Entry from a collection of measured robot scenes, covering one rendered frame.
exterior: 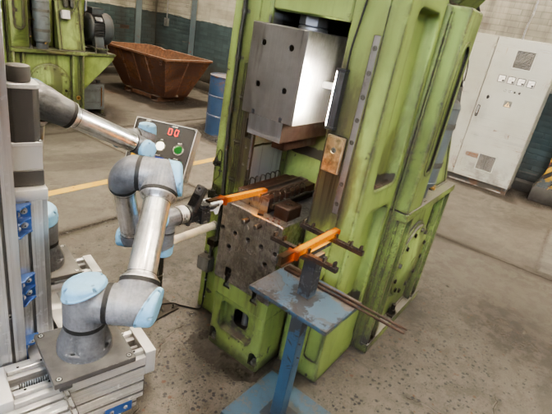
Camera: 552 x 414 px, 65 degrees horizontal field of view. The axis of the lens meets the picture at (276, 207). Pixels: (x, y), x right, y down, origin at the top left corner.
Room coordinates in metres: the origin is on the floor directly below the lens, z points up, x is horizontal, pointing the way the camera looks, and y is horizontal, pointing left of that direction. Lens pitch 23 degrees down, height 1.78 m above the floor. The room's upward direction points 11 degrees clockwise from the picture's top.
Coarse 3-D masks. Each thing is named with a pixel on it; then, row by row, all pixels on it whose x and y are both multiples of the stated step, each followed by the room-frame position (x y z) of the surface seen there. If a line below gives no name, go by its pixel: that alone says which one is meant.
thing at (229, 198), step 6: (240, 192) 1.88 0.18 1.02; (246, 192) 1.90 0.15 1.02; (252, 192) 1.92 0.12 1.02; (258, 192) 1.96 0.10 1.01; (210, 198) 1.72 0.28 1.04; (216, 198) 1.73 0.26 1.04; (222, 198) 1.75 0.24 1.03; (228, 198) 1.78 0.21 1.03; (234, 198) 1.81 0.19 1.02; (240, 198) 1.85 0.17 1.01; (222, 204) 1.75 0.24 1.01
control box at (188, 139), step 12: (144, 120) 2.22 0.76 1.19; (156, 120) 2.22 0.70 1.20; (180, 132) 2.18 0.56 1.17; (192, 132) 2.18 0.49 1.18; (168, 144) 2.15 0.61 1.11; (180, 144) 2.15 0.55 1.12; (192, 144) 2.15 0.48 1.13; (168, 156) 2.12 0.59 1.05; (180, 156) 2.12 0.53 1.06; (192, 156) 2.15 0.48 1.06
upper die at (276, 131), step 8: (248, 120) 2.05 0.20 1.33; (256, 120) 2.02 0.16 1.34; (264, 120) 2.00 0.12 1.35; (272, 120) 1.97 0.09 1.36; (248, 128) 2.04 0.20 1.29; (256, 128) 2.02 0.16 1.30; (264, 128) 1.99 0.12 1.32; (272, 128) 1.97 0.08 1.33; (280, 128) 1.94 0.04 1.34; (288, 128) 1.99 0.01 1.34; (296, 128) 2.04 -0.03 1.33; (304, 128) 2.10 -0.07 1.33; (312, 128) 2.17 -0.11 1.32; (320, 128) 2.24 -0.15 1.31; (264, 136) 1.99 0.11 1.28; (272, 136) 1.96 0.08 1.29; (280, 136) 1.94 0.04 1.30; (288, 136) 2.00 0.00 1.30; (296, 136) 2.05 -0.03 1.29; (304, 136) 2.11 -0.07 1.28; (312, 136) 2.18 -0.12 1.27
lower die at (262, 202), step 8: (280, 176) 2.34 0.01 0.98; (288, 176) 2.34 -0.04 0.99; (256, 184) 2.14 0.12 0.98; (264, 184) 2.14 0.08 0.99; (272, 184) 2.16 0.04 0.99; (312, 184) 2.27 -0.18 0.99; (264, 192) 1.99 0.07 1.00; (280, 192) 2.05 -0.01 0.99; (288, 192) 2.08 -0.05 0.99; (296, 192) 2.14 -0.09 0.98; (240, 200) 2.03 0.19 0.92; (248, 200) 2.01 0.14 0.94; (256, 200) 1.98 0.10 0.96; (264, 200) 1.95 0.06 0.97; (272, 200) 1.96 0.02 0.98; (280, 200) 2.02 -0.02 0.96; (256, 208) 1.98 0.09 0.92; (264, 208) 1.95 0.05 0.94
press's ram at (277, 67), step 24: (264, 24) 2.04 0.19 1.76; (264, 48) 2.03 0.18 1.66; (288, 48) 1.96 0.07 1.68; (312, 48) 1.95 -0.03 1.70; (336, 48) 2.12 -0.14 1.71; (264, 72) 2.02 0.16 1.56; (288, 72) 1.95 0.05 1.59; (312, 72) 1.98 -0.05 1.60; (336, 72) 2.16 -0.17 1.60; (264, 96) 2.01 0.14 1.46; (288, 96) 1.94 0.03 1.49; (312, 96) 2.02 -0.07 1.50; (288, 120) 1.92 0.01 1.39; (312, 120) 2.05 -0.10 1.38
